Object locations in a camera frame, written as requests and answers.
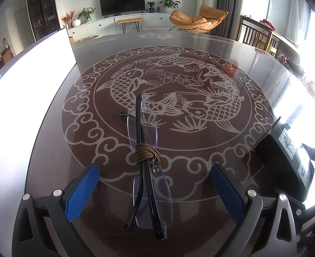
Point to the orange lounge chair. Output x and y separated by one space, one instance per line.
195 18

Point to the grey curtain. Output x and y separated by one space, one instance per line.
229 5

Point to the rimless eyeglasses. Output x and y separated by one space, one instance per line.
140 128

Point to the red flower bouquet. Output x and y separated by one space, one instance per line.
68 17

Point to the black television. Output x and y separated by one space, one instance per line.
122 3

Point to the small potted plant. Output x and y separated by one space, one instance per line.
151 6

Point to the white board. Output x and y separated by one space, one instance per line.
26 85

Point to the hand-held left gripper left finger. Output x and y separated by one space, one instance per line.
80 192

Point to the large leafy potted plant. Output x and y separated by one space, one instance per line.
169 3

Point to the white round vase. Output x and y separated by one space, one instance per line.
76 23

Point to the black storage box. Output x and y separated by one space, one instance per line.
280 155

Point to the dark patterned glass desktop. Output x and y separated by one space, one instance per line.
227 139

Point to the wooden dining chair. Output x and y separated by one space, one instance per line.
253 33

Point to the wooden bench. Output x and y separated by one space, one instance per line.
130 20

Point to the white tv cabinet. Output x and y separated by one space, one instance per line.
106 24

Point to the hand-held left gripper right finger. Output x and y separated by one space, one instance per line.
227 192

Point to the green potted plant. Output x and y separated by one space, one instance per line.
86 14

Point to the dark glass display cabinet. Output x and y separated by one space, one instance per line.
43 8

